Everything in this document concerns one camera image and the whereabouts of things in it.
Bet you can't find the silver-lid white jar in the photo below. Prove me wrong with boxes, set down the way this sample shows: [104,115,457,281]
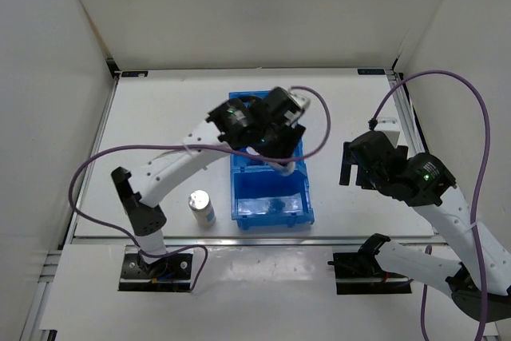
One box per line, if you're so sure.
[246,147,295,176]
[188,190,216,227]

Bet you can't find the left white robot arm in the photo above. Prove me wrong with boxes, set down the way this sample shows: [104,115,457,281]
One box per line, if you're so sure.
[111,87,311,277]

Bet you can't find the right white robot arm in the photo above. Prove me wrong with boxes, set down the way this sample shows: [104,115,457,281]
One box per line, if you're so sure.
[339,131,510,322]

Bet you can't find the blue three-compartment plastic bin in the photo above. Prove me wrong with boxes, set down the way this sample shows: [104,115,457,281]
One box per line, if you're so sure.
[228,89,315,232]

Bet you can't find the right blue corner label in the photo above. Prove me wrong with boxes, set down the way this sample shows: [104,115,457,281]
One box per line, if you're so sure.
[357,68,386,76]

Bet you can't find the blue corner label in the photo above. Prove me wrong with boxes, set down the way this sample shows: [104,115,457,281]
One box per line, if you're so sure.
[357,68,386,76]
[121,71,149,78]

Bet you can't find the left blue corner label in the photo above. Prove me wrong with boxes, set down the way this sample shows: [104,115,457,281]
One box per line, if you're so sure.
[121,71,149,78]

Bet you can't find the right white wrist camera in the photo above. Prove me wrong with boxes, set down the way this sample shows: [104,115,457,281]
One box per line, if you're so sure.
[368,117,401,150]

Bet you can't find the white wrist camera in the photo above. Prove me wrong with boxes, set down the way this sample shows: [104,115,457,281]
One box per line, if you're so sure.
[284,89,311,126]
[368,117,401,150]

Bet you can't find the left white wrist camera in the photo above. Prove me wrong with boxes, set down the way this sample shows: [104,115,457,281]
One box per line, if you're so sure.
[284,89,311,126]

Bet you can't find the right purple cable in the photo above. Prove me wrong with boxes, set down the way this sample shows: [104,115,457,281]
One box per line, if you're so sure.
[367,70,491,341]

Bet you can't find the purple cable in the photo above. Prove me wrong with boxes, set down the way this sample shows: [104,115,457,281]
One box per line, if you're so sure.
[69,85,332,293]
[367,70,491,341]

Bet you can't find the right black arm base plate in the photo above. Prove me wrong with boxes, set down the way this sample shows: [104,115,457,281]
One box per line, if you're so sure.
[327,252,412,295]

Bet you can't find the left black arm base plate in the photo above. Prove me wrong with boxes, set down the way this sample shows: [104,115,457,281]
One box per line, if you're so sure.
[118,252,193,292]

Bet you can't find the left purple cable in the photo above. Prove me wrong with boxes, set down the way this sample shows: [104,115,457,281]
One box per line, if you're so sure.
[69,85,332,293]

